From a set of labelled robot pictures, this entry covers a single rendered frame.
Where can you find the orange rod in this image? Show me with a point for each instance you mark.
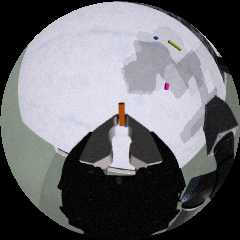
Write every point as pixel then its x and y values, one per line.
pixel 121 110

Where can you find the small magenta rod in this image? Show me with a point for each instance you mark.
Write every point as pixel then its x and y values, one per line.
pixel 166 87

